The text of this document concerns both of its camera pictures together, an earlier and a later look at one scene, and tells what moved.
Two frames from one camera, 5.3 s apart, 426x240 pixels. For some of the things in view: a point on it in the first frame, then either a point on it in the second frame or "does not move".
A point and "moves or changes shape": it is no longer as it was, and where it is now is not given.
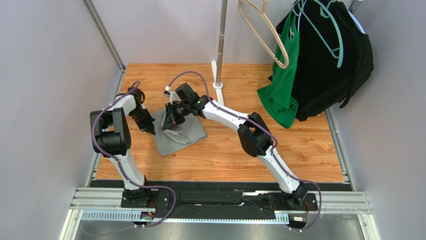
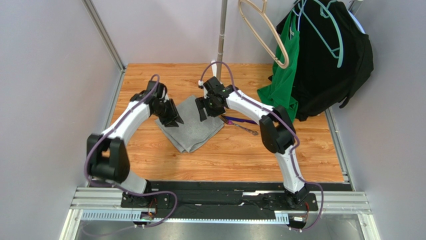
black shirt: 336,57 does not move
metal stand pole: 222,40 does not move
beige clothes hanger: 262,12 does not move
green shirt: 280,97 does not move
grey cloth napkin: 189,132 moves or changes shape
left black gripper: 148,126 to 174,114
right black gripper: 171,113 to 209,106
